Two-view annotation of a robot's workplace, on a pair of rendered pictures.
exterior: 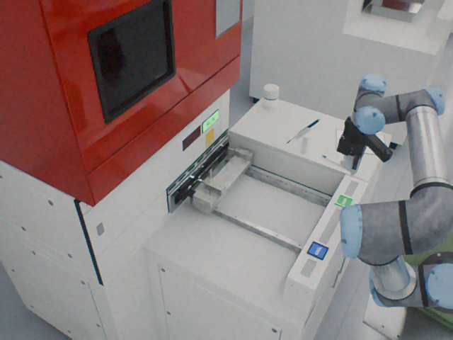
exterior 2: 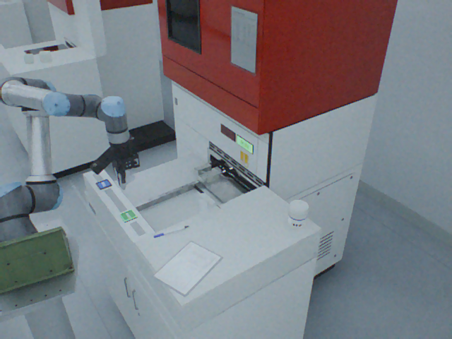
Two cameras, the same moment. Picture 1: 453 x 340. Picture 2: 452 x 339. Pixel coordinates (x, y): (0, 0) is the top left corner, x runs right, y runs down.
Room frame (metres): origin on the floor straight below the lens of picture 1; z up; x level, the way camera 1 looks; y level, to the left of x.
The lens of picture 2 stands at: (1.98, -1.41, 2.03)
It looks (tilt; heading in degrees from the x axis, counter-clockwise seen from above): 34 degrees down; 115
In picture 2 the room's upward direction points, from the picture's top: straight up
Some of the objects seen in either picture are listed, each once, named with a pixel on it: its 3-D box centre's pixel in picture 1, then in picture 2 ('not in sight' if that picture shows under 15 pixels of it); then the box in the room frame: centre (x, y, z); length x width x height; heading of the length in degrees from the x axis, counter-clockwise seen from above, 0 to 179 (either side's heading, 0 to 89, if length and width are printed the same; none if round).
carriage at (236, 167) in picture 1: (224, 180); (221, 188); (1.30, 0.00, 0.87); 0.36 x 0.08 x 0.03; 150
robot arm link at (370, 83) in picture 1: (369, 95); (114, 114); (1.10, -0.42, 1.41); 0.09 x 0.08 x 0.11; 167
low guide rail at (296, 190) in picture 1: (276, 183); not in sight; (1.32, -0.21, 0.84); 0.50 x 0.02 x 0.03; 60
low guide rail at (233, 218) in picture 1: (245, 224); (174, 192); (1.09, -0.08, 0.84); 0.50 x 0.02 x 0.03; 60
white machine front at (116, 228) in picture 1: (170, 172); (215, 135); (1.17, 0.20, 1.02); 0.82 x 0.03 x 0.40; 150
